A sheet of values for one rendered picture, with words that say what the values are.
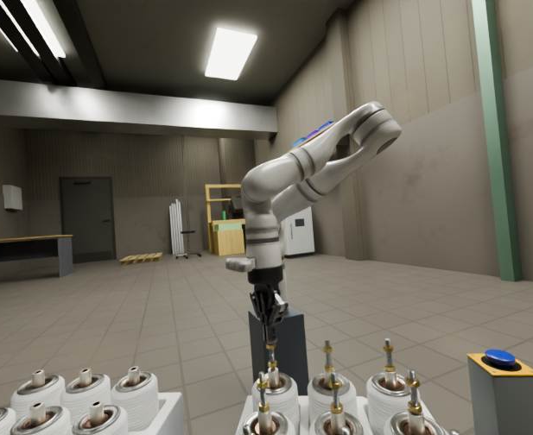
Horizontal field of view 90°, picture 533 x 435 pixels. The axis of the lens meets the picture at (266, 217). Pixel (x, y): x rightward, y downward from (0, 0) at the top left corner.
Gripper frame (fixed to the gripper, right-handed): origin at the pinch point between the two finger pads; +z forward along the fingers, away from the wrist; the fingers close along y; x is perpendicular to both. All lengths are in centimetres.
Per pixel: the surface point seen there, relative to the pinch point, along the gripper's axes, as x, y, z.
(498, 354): -29.7, -27.9, 2.8
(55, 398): 41, 30, 13
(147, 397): 23.2, 15.5, 12.7
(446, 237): -256, 95, 4
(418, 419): -11.0, -24.5, 8.1
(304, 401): -7.9, 0.7, 17.8
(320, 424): -0.3, -14.3, 10.4
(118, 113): 13, 504, -251
